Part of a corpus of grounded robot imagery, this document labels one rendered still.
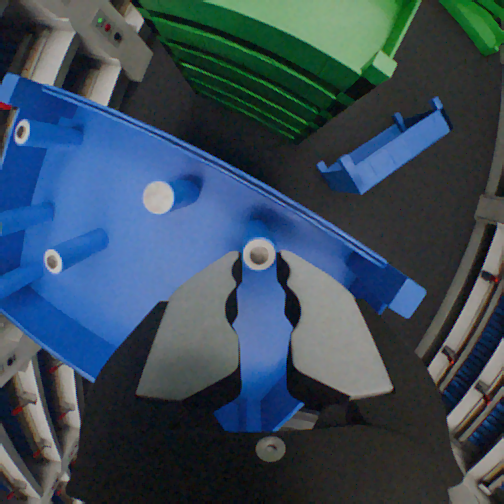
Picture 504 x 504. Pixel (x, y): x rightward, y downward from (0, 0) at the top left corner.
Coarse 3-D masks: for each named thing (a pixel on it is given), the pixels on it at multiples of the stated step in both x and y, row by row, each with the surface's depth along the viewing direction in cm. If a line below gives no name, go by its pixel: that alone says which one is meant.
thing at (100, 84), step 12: (72, 60) 40; (84, 60) 40; (96, 60) 42; (108, 60) 41; (72, 72) 40; (84, 72) 41; (96, 72) 44; (108, 72) 45; (120, 72) 47; (72, 84) 42; (84, 84) 44; (96, 84) 45; (108, 84) 46; (84, 96) 45; (96, 96) 46; (108, 96) 47
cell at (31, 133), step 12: (24, 120) 11; (24, 132) 11; (36, 132) 12; (48, 132) 13; (60, 132) 14; (72, 132) 16; (24, 144) 12; (36, 144) 13; (48, 144) 14; (60, 144) 15; (72, 144) 16
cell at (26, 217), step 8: (16, 208) 15; (24, 208) 15; (32, 208) 16; (40, 208) 17; (48, 208) 18; (0, 216) 13; (8, 216) 13; (16, 216) 14; (24, 216) 15; (32, 216) 16; (40, 216) 17; (48, 216) 18; (0, 224) 13; (8, 224) 13; (16, 224) 14; (24, 224) 15; (32, 224) 16; (40, 224) 18; (0, 232) 13; (8, 232) 14
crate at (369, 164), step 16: (432, 112) 44; (400, 128) 59; (416, 128) 42; (432, 128) 42; (448, 128) 41; (368, 144) 61; (384, 144) 44; (400, 144) 43; (416, 144) 43; (352, 160) 63; (368, 160) 44; (384, 160) 44; (400, 160) 44; (336, 176) 53; (352, 176) 45; (368, 176) 45; (384, 176) 45; (352, 192) 50
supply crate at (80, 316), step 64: (128, 128) 17; (0, 192) 14; (64, 192) 19; (128, 192) 19; (256, 192) 19; (0, 256) 17; (128, 256) 20; (192, 256) 20; (320, 256) 20; (64, 320) 21; (128, 320) 22; (256, 320) 21; (256, 384) 23
